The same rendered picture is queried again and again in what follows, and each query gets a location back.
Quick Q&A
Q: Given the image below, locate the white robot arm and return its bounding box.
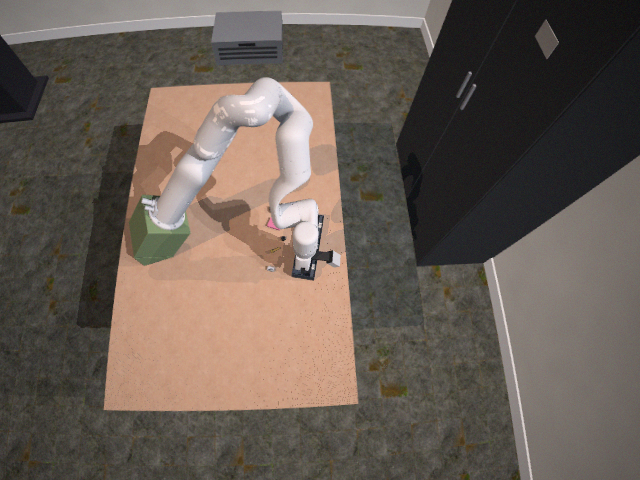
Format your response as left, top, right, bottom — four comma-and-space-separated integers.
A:
141, 77, 341, 268

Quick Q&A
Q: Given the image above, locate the pink flat rectangular block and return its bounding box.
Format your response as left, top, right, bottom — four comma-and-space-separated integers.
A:
267, 218, 280, 230

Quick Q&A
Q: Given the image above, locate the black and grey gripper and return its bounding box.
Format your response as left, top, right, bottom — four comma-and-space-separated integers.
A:
295, 255, 312, 274

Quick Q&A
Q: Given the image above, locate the dark grey rack of bins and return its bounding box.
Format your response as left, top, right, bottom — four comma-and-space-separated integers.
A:
292, 215, 324, 280

